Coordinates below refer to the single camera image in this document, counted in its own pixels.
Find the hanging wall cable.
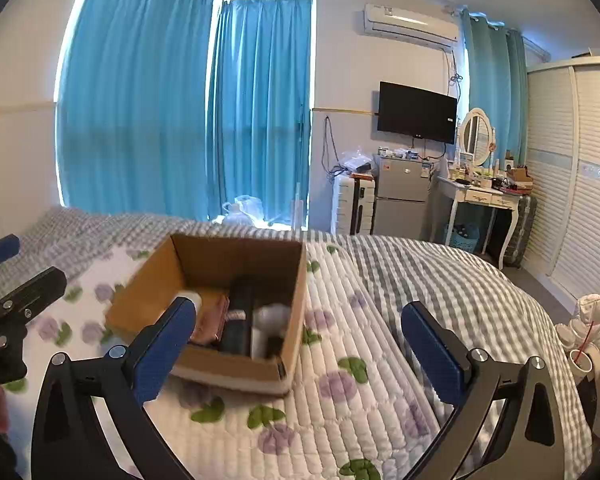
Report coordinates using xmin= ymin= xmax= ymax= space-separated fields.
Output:
xmin=322 ymin=115 xmax=343 ymax=176

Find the brown cardboard box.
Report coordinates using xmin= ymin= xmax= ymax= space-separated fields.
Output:
xmin=104 ymin=232 xmax=308 ymax=400

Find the white slatted wardrobe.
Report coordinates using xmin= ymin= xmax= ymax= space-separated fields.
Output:
xmin=522 ymin=55 xmax=600 ymax=301

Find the black box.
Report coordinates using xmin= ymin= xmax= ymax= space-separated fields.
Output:
xmin=219 ymin=277 xmax=256 ymax=356

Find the white floral quilted mat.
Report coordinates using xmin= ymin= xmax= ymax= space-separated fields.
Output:
xmin=30 ymin=242 xmax=446 ymax=480

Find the white air conditioner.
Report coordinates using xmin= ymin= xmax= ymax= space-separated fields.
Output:
xmin=364 ymin=2 xmax=460 ymax=51

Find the narrow blue curtain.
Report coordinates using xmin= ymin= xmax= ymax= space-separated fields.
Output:
xmin=207 ymin=0 xmax=313 ymax=228

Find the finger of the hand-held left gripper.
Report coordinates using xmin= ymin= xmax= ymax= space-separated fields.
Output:
xmin=0 ymin=234 xmax=21 ymax=274
xmin=0 ymin=266 xmax=68 ymax=323

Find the white bottle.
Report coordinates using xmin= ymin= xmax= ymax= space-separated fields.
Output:
xmin=252 ymin=304 xmax=292 ymax=358

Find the plastic bag of clutter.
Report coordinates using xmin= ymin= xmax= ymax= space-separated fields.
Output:
xmin=337 ymin=147 xmax=376 ymax=173

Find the grey suitcase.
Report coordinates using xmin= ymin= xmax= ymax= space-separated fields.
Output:
xmin=505 ymin=195 xmax=538 ymax=268

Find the silver fridge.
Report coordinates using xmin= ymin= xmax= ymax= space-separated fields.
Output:
xmin=375 ymin=154 xmax=431 ymax=238

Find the black television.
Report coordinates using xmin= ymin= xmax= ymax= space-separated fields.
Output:
xmin=377 ymin=81 xmax=458 ymax=145

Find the wide blue curtain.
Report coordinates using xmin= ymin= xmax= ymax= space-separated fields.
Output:
xmin=55 ymin=0 xmax=216 ymax=221

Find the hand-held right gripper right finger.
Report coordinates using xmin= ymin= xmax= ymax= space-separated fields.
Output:
xmin=400 ymin=301 xmax=566 ymax=480

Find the white oval mirror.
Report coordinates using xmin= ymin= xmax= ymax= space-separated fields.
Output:
xmin=457 ymin=107 xmax=495 ymax=168

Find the clear plastic bag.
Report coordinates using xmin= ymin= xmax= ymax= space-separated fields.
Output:
xmin=221 ymin=195 xmax=266 ymax=226

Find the teal curtain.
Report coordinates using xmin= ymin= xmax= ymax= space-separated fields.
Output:
xmin=460 ymin=10 xmax=528 ymax=171

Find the white dressing table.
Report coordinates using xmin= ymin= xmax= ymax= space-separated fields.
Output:
xmin=432 ymin=172 xmax=523 ymax=271

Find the white suitcase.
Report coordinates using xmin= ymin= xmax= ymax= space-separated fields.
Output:
xmin=332 ymin=172 xmax=378 ymax=236

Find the red box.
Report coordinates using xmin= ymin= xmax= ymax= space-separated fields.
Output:
xmin=190 ymin=296 xmax=231 ymax=346

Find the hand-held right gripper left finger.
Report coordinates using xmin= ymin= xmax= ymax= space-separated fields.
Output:
xmin=30 ymin=296 xmax=198 ymax=480

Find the blue basket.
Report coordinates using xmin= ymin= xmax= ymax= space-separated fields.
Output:
xmin=445 ymin=222 xmax=481 ymax=253

